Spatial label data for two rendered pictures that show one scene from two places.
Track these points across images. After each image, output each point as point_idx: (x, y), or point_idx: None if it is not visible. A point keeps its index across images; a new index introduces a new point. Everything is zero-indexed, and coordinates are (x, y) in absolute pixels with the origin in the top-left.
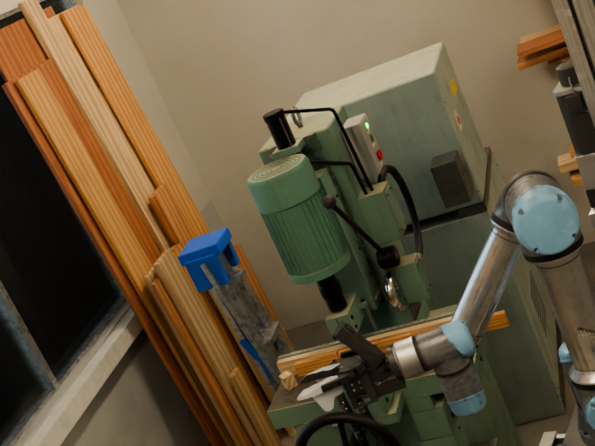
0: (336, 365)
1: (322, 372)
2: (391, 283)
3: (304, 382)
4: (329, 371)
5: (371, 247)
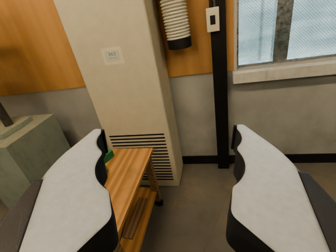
0: (294, 245)
1: (243, 174)
2: None
3: (232, 135)
4: (230, 205)
5: None
